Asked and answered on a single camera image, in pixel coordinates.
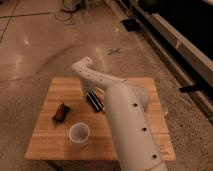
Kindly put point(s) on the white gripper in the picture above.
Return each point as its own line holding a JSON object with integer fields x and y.
{"x": 86, "y": 87}

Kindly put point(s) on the black whiteboard eraser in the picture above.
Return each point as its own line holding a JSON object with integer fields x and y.
{"x": 94, "y": 101}

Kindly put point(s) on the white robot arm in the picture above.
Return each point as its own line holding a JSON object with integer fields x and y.
{"x": 125, "y": 105}

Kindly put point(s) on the white ceramic cup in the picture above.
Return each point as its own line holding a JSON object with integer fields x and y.
{"x": 79, "y": 133}

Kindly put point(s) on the dark snack packet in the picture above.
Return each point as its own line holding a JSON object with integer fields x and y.
{"x": 61, "y": 113}

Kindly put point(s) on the wooden folding table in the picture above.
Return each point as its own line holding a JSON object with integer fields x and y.
{"x": 50, "y": 140}

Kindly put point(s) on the orange bowl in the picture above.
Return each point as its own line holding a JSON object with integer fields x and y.
{"x": 142, "y": 96}

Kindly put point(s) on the black floor box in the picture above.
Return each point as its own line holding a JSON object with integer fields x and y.
{"x": 131, "y": 25}

